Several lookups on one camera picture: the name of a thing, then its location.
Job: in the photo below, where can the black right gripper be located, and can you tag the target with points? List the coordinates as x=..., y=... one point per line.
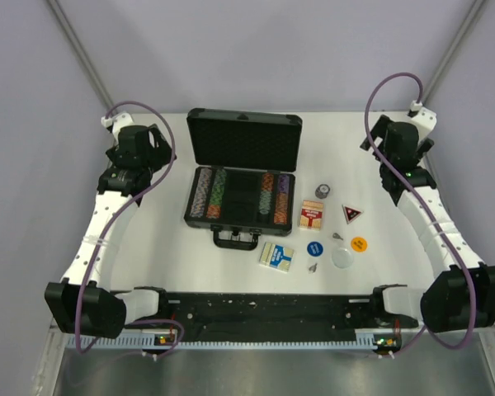
x=380, y=128

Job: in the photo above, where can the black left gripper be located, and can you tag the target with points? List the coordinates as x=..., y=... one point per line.
x=162, y=152

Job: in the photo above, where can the triangular all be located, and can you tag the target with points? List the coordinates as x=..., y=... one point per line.
x=351, y=212

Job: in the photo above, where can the stack of poker chips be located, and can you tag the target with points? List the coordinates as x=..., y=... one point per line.
x=322, y=191

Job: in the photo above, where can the yellow big blind button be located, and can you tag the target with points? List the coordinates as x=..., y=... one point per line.
x=359, y=244

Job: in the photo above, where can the red playing card box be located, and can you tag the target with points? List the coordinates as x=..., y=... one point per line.
x=311, y=215

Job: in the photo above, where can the clear round dealer button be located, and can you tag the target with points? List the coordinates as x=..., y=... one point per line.
x=341, y=257

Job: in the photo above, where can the blue small blind button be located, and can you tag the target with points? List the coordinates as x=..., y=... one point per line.
x=315, y=249

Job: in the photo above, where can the blue playing card box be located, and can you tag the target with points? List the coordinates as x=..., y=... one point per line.
x=277, y=257

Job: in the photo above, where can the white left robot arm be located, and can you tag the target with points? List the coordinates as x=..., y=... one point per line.
x=82, y=301

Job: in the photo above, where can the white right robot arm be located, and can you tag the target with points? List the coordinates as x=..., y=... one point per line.
x=462, y=293

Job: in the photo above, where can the black poker set case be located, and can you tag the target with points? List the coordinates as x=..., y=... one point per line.
x=246, y=145

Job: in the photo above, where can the blue white chip row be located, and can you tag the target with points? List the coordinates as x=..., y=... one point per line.
x=202, y=189

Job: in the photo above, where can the green chip row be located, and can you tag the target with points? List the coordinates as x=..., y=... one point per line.
x=217, y=194

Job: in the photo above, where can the orange grey chip row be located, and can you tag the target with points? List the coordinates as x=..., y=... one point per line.
x=266, y=193

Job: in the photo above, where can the purple orange chip row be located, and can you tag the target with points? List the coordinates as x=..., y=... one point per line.
x=282, y=202

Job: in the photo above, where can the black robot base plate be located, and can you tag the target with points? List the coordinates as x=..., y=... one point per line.
x=272, y=318

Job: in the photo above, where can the blue-grey cable duct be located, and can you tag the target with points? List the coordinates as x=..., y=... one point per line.
x=362, y=341

